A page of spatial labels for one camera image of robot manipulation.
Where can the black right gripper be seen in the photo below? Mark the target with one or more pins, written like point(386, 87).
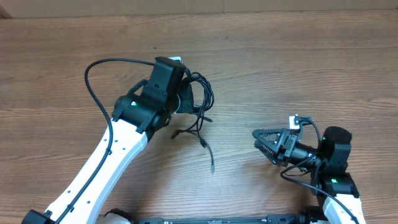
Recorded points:
point(281, 152)

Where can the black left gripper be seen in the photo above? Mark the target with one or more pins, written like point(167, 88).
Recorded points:
point(185, 91)

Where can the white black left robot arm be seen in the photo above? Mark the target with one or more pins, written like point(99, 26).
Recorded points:
point(145, 109)

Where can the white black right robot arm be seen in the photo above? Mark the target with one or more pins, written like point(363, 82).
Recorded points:
point(322, 169)

